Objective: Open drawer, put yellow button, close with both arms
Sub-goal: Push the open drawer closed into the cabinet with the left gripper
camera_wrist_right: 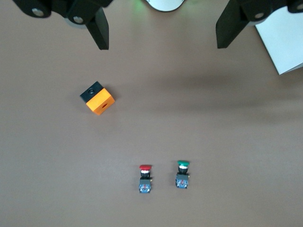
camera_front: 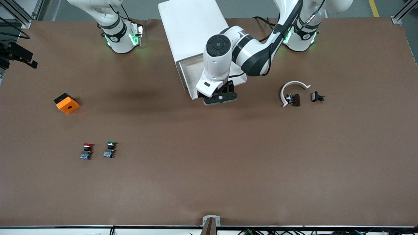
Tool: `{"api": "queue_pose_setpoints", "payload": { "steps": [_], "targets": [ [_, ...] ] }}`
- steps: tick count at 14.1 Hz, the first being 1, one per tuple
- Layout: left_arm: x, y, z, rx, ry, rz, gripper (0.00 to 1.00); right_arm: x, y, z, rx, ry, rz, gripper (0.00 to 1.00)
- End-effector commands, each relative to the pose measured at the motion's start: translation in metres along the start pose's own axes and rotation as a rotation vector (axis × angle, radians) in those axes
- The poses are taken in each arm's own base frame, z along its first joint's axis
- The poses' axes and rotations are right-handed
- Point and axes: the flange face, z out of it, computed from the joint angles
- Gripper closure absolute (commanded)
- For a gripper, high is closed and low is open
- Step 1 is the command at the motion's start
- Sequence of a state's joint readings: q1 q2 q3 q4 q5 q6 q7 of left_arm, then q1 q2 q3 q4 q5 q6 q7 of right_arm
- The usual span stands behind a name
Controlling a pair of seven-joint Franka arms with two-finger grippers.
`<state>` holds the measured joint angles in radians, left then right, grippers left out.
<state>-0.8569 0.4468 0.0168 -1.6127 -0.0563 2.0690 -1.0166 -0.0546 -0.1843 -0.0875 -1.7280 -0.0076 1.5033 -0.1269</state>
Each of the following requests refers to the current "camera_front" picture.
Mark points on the red push button switch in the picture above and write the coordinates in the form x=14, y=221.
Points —
x=86, y=154

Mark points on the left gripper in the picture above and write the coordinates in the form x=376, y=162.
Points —
x=228, y=87

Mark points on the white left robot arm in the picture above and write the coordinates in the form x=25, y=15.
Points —
x=248, y=52

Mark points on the white drawer cabinet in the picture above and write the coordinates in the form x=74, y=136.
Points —
x=189, y=29

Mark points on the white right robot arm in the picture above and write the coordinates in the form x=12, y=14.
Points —
x=120, y=42

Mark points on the dark brown small component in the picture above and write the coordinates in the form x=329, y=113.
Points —
x=295, y=100

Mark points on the green push button switch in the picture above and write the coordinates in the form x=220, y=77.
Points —
x=108, y=152

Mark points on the white curved plastic part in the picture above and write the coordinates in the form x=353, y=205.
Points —
x=294, y=83

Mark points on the small black component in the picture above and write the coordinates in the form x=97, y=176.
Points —
x=315, y=96

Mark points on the grey metal bracket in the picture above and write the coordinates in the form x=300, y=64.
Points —
x=211, y=225

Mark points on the table edge rail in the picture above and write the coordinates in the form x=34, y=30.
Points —
x=65, y=231

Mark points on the cream plastic drawer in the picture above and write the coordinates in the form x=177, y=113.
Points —
x=191, y=75

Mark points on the orange box with hole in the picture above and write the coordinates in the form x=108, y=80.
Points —
x=68, y=106

